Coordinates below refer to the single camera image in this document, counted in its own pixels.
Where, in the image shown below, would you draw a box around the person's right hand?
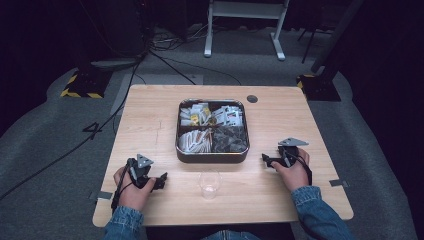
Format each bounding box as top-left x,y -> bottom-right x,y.
270,147 -> 313,192

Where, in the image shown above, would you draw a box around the grey tape piece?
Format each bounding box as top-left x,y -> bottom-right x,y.
328,178 -> 350,188
88,190 -> 114,202

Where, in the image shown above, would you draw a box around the black yellow striped stand base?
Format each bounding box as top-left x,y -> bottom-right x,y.
296,73 -> 342,102
60,67 -> 113,100

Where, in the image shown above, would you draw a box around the tangle of floor cables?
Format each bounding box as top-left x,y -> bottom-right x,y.
149,22 -> 209,53

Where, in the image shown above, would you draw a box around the grey slanted metal pole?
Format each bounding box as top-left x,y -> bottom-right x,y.
310,0 -> 365,74

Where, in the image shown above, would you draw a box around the long black floor cable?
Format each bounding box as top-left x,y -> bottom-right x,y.
0,49 -> 152,202

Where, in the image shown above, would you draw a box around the white metal stand frame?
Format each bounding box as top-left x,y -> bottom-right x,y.
203,0 -> 291,62

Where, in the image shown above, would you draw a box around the pile of white yellow packets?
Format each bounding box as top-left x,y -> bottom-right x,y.
179,102 -> 212,127

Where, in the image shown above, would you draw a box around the thin black floor cable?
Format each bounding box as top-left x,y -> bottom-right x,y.
149,49 -> 242,86

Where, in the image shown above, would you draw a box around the pile of white red packets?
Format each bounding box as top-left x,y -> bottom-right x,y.
211,105 -> 245,127

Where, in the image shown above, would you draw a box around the dark square compartment box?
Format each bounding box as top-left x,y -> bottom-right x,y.
174,97 -> 251,165

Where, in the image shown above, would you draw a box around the pile of dark packets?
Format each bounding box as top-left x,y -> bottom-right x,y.
212,126 -> 248,154

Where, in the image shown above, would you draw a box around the person's legs in jeans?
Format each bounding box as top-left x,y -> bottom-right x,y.
199,229 -> 265,240

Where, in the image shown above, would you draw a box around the left hand-held gripper black cable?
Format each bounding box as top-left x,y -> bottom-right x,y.
110,159 -> 138,212

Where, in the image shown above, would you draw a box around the clear plastic cup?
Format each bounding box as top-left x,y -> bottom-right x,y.
198,169 -> 223,201

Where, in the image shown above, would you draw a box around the black tripod stand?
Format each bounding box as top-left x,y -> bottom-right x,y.
297,25 -> 336,65

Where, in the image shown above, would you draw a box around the person's left hand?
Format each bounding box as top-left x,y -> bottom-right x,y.
113,165 -> 157,212

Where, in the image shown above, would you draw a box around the pile of white brown sticks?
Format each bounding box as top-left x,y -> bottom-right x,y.
178,128 -> 213,154

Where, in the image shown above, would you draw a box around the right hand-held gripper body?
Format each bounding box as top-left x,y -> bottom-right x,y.
277,137 -> 310,168

